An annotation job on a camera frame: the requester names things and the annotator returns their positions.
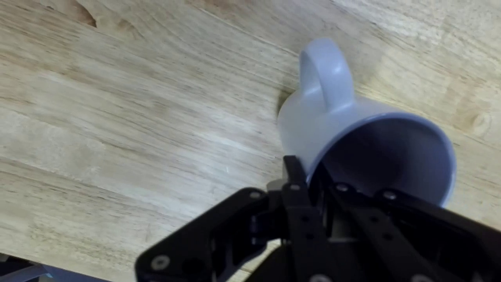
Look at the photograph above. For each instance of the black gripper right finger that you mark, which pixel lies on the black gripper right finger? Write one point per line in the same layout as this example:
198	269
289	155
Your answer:
408	239

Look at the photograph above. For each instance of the white ceramic mug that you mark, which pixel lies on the white ceramic mug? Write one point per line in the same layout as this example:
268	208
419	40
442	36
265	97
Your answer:
334	119

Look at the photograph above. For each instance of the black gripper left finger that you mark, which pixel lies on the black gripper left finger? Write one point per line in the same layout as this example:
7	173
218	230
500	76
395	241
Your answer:
251	235

